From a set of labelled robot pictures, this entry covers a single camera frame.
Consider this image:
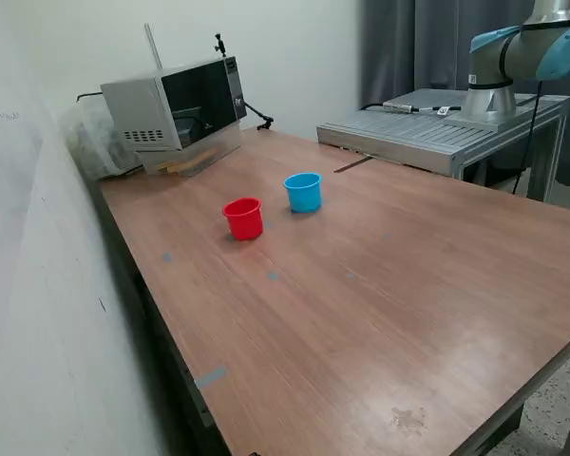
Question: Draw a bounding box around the blue plastic cup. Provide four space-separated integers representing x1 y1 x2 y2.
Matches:
283 172 324 214

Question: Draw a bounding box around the red plastic cup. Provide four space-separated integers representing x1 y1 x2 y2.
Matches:
221 197 264 242

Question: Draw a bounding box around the dark metal strip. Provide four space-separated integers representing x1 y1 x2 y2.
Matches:
333 157 375 174

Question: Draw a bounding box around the clear plastic container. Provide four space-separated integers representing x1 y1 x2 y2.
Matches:
135 121 244 179

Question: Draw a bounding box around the wooden stick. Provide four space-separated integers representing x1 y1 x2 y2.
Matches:
166 156 210 175
156 147 219 171

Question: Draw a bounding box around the aluminium robot mounting table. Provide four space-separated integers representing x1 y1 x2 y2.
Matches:
316 88 570 204

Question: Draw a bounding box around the silver metal cylinder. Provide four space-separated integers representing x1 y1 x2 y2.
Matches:
382 100 422 114

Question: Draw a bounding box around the long blue tape strip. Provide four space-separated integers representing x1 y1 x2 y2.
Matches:
193 365 227 390

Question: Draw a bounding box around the silver microwave oven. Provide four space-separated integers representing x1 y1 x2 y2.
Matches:
99 55 249 154

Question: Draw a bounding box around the translucent plastic bag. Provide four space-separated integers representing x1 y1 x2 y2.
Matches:
59 102 146 181

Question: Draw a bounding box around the thin white rod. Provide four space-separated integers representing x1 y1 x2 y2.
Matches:
143 22 164 71

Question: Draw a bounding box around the dark table frame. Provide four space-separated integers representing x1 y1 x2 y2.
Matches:
87 178 257 456

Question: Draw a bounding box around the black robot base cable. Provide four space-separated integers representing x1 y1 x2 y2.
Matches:
511 75 546 197

